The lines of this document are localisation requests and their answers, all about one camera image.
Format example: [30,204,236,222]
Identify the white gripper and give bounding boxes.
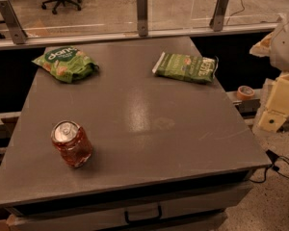
[250,33,289,132]

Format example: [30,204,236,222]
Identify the green jalapeno chip bag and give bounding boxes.
[152,52,219,84]

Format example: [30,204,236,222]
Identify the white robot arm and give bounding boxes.
[250,12,289,132]

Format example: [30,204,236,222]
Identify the green rice chip bag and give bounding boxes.
[33,46,99,84]

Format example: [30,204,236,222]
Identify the roll of brown tape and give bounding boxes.
[237,86,254,100]

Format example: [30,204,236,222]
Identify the red soda can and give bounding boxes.
[51,120,92,168]

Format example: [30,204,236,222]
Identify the grey cabinet drawer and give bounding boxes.
[7,181,252,231]

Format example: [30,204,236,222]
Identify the right metal bracket post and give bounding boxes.
[209,0,229,32]

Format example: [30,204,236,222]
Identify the metal bracket post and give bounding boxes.
[0,0,27,44]
[137,0,148,37]
[209,0,229,32]

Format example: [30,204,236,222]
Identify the black floor cable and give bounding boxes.
[249,149,289,185]

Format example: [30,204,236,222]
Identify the middle metal bracket post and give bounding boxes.
[137,0,148,37]

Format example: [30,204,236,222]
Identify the black drawer handle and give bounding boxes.
[124,204,163,225]

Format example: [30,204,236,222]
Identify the left metal bracket post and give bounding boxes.
[0,0,27,44]

